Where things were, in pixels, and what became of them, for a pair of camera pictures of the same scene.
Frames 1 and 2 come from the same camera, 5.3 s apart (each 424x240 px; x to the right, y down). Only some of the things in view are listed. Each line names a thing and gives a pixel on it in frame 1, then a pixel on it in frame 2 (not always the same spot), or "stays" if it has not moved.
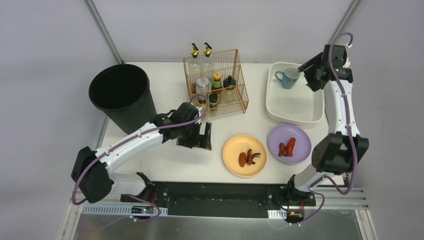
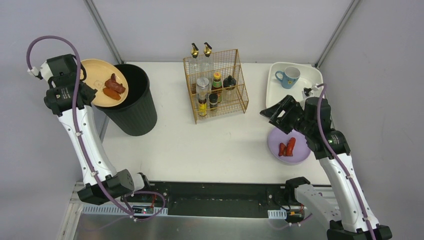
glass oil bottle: x=207 y=66 stays
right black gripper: x=316 y=74 -> x=288 y=112
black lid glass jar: x=229 y=86 stays
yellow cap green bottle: x=216 y=87 stays
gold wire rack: x=218 y=77 stays
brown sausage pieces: x=243 y=158 -> x=113 y=88
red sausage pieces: x=287 y=151 stays
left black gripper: x=194 y=139 -> x=81 y=74
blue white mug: x=289 y=77 stays
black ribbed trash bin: x=123 y=92 stays
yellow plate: x=242 y=144 -> x=110 y=82
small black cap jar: x=213 y=100 stays
